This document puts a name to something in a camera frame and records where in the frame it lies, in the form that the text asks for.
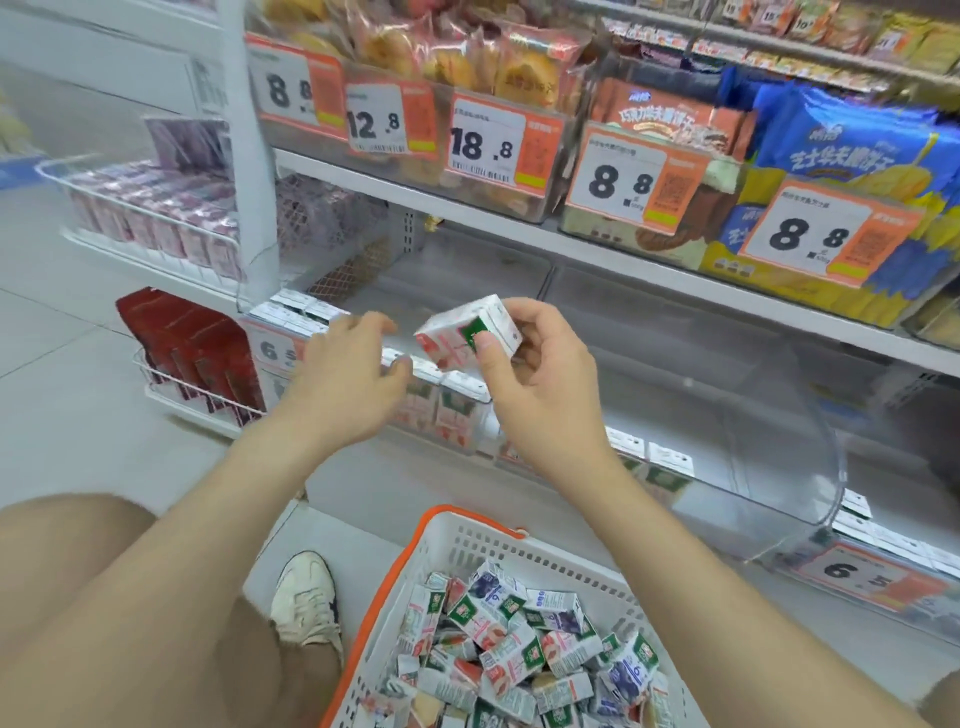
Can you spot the person's right hand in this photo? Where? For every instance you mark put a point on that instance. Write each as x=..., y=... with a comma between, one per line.
x=551, y=397

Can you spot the person's left hand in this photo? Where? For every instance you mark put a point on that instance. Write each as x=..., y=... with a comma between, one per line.
x=341, y=390

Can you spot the person's right thumb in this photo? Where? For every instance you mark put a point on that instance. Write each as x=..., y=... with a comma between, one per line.
x=491, y=367

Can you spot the person's left thumb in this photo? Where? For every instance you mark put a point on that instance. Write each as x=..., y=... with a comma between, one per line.
x=401, y=375

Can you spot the small white drink carton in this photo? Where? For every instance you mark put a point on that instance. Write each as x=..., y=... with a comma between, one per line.
x=450, y=334

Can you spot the person's right forearm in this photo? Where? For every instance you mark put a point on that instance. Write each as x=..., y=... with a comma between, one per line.
x=712, y=592

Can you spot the person's left forearm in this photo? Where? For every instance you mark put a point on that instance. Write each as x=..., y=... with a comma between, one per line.
x=150, y=592

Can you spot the row of shelved drink cartons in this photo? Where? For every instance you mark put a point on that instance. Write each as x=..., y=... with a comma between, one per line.
x=900, y=540
x=450, y=405
x=660, y=457

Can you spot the white and orange price tag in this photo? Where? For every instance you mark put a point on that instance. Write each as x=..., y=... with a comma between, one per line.
x=289, y=90
x=810, y=232
x=270, y=349
x=379, y=120
x=622, y=184
x=855, y=574
x=487, y=146

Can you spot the white basket with orange rim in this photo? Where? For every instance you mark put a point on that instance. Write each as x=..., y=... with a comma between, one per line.
x=465, y=544

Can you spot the row of red packets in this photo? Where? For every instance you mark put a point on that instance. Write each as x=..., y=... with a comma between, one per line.
x=191, y=337

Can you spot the clear plastic shelf bin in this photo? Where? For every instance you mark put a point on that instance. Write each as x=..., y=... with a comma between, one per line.
x=712, y=420

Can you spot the white metal store shelf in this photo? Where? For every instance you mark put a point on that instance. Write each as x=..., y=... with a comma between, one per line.
x=247, y=187

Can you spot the white sneaker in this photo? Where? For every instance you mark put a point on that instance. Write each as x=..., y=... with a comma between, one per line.
x=306, y=600

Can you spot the pile of mixed drink cartons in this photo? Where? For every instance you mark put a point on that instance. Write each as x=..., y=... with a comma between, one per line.
x=517, y=652

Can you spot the row of purple packets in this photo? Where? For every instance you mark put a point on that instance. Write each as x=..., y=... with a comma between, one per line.
x=165, y=202

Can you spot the stack of orange wafer packets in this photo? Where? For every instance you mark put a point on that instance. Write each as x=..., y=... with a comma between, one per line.
x=660, y=112

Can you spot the row of bagged bread packets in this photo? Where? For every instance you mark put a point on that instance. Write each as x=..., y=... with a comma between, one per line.
x=450, y=52

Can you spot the person's leg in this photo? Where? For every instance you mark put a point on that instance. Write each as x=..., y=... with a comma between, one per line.
x=67, y=525

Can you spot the stack of blue wafer packets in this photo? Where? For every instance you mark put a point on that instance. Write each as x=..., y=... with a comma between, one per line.
x=847, y=142

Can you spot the strip of small price labels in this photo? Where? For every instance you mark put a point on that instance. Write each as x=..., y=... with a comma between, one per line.
x=787, y=66

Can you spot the row of assorted snack packets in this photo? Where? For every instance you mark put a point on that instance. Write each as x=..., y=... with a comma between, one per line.
x=825, y=26

